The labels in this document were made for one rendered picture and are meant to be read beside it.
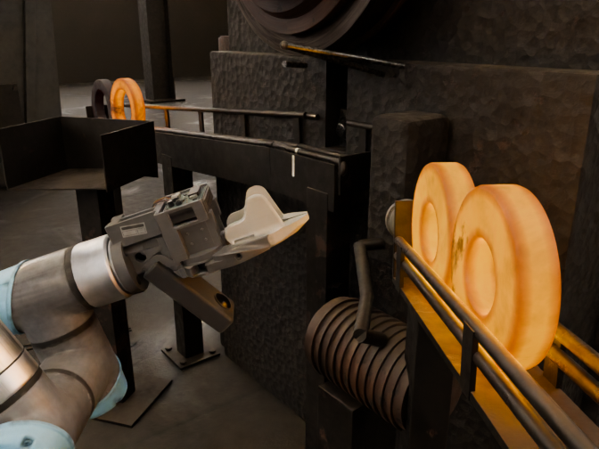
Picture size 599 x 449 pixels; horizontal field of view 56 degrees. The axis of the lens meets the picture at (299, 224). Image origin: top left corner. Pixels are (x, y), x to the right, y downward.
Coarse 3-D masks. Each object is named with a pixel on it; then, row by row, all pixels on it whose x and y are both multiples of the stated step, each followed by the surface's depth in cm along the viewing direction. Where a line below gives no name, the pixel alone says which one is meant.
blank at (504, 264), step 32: (480, 192) 47; (512, 192) 45; (480, 224) 48; (512, 224) 42; (544, 224) 42; (480, 256) 51; (512, 256) 42; (544, 256) 41; (480, 288) 51; (512, 288) 42; (544, 288) 41; (480, 320) 48; (512, 320) 42; (544, 320) 41; (512, 352) 42; (544, 352) 43
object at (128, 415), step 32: (0, 128) 122; (32, 128) 131; (64, 128) 140; (96, 128) 137; (128, 128) 123; (32, 160) 132; (64, 160) 142; (96, 160) 140; (128, 160) 124; (96, 192) 127; (96, 224) 130; (128, 352) 146; (128, 384) 148; (160, 384) 154; (128, 416) 141
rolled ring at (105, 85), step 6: (96, 84) 186; (102, 84) 182; (108, 84) 182; (96, 90) 188; (102, 90) 183; (108, 90) 181; (96, 96) 190; (102, 96) 192; (108, 96) 180; (96, 102) 192; (102, 102) 193; (108, 102) 181; (96, 108) 192; (102, 108) 194; (108, 108) 182; (96, 114) 193; (102, 114) 194
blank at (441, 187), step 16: (432, 176) 61; (448, 176) 58; (464, 176) 58; (416, 192) 68; (432, 192) 62; (448, 192) 57; (464, 192) 57; (416, 208) 68; (432, 208) 65; (448, 208) 56; (416, 224) 69; (432, 224) 67; (448, 224) 56; (416, 240) 69; (432, 240) 67; (448, 240) 56; (432, 256) 65; (448, 256) 56; (448, 272) 57; (432, 288) 62
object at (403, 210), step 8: (400, 200) 71; (408, 200) 71; (400, 208) 71; (408, 208) 71; (400, 216) 71; (408, 216) 71; (400, 224) 71; (408, 224) 71; (400, 232) 72; (408, 232) 72; (408, 240) 72; (392, 264) 73; (392, 272) 73; (392, 280) 73
